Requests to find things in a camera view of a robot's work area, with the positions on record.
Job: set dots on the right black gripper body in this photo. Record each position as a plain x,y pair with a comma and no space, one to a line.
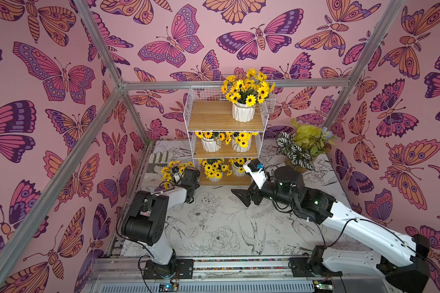
257,196

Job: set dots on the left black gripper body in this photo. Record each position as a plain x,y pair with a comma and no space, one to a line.
195,187

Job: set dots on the sunflower pot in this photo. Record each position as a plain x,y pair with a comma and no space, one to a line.
166,181
241,142
215,169
246,93
209,143
238,164

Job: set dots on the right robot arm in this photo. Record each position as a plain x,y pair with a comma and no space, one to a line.
400,259

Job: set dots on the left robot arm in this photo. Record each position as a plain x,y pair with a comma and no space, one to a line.
145,218

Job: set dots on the grey white gardening glove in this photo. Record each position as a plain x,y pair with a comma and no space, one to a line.
153,175

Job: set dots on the green striped leafy potted plant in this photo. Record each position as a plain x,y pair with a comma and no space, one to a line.
304,145

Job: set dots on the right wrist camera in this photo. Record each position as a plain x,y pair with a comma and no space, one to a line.
257,171

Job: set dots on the white wire wooden shelf rack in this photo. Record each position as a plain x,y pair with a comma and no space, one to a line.
207,109

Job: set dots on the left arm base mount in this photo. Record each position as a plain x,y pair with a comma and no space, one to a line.
181,269

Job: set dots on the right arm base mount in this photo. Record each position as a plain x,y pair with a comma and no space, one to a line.
312,265

